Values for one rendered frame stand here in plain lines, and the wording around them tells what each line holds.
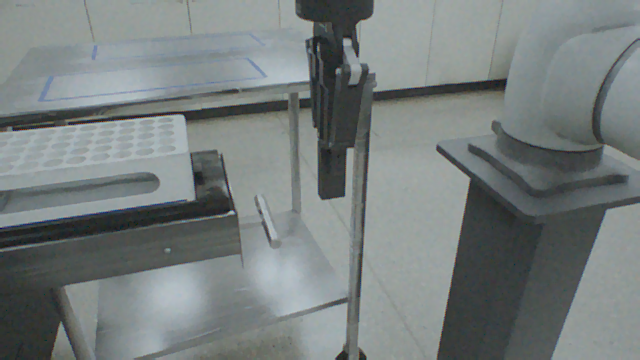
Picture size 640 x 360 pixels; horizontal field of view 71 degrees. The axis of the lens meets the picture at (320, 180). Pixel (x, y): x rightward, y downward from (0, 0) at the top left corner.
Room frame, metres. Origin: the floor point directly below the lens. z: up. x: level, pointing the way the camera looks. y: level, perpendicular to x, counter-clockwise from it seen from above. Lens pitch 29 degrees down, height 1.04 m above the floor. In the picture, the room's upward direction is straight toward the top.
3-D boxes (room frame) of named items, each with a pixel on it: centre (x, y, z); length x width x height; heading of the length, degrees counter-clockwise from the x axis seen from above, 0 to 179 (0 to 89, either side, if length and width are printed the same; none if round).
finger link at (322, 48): (0.44, -0.02, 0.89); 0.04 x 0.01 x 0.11; 107
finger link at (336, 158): (0.43, -0.02, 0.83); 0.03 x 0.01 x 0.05; 17
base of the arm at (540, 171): (0.68, -0.36, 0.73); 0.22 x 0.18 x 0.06; 17
